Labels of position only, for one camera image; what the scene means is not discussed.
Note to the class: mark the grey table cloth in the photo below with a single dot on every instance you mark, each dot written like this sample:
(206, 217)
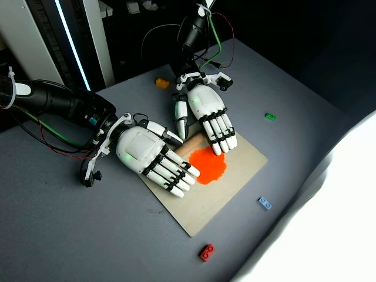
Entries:
(73, 235)

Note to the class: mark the bright white backdrop sheet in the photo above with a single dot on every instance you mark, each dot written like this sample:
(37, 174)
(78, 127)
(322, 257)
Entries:
(329, 220)

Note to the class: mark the red toy block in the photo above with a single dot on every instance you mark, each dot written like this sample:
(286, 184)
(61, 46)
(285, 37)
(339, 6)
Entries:
(207, 252)

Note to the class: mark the green toy block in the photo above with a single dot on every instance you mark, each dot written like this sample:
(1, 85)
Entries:
(270, 117)

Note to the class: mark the orange toy block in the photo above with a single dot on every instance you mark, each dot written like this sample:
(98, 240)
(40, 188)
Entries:
(162, 83)

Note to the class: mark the orange clay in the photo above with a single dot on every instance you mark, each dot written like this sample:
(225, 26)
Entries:
(208, 167)

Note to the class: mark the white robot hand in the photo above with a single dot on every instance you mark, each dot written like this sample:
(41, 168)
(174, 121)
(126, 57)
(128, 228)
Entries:
(141, 147)
(205, 101)

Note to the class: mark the light wooden board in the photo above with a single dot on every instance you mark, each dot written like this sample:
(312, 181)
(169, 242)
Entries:
(211, 199)

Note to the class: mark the white column with light strip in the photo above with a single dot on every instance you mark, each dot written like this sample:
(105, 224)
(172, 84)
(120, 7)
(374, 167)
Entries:
(32, 38)

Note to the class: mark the light blue toy block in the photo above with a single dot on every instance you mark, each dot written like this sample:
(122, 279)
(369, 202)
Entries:
(265, 204)

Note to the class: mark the wooden rolling pin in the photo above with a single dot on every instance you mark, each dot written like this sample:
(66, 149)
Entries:
(191, 144)

